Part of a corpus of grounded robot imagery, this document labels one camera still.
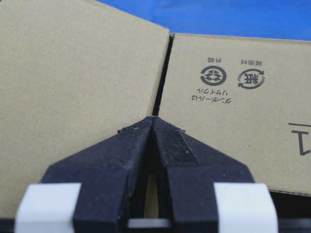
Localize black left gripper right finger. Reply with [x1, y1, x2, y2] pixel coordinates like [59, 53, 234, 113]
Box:
[151, 116, 278, 233]

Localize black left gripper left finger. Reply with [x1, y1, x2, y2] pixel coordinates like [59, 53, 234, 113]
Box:
[14, 116, 153, 233]

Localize brown cardboard box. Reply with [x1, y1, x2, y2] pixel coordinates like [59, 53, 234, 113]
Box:
[0, 0, 311, 218]

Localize blue table cloth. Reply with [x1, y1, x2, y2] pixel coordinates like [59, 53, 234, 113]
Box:
[104, 0, 311, 41]

